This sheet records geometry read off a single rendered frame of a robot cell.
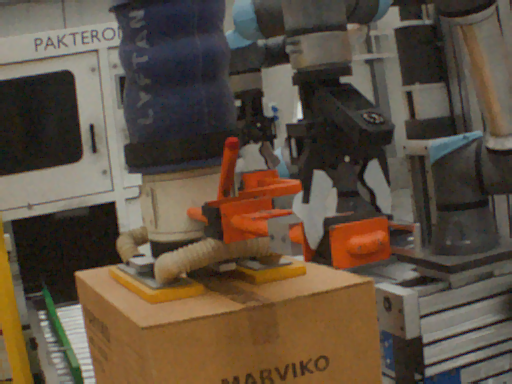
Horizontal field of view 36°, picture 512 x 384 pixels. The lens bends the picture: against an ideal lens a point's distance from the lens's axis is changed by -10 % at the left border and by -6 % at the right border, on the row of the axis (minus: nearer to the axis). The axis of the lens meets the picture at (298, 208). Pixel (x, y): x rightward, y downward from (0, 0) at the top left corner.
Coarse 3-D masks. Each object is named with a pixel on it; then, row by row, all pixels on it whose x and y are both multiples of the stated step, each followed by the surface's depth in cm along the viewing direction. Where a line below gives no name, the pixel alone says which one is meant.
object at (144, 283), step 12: (120, 276) 154; (132, 276) 150; (144, 276) 147; (180, 276) 144; (132, 288) 145; (144, 288) 139; (156, 288) 137; (168, 288) 137; (180, 288) 136; (192, 288) 137; (156, 300) 134; (168, 300) 135
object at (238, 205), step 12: (204, 204) 132; (216, 204) 133; (228, 204) 126; (240, 204) 127; (252, 204) 127; (264, 204) 128; (204, 216) 131; (216, 216) 126; (228, 216) 126; (204, 228) 132; (216, 228) 128; (228, 228) 126; (228, 240) 126; (240, 240) 127
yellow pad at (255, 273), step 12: (240, 264) 151; (252, 264) 149; (276, 264) 146; (288, 264) 147; (300, 264) 146; (240, 276) 148; (252, 276) 142; (264, 276) 142; (276, 276) 143; (288, 276) 144
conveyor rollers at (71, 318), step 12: (60, 312) 384; (72, 312) 382; (48, 324) 359; (72, 324) 357; (48, 336) 339; (72, 336) 334; (84, 336) 331; (84, 348) 311; (60, 360) 298; (84, 360) 293; (60, 372) 281; (84, 372) 277
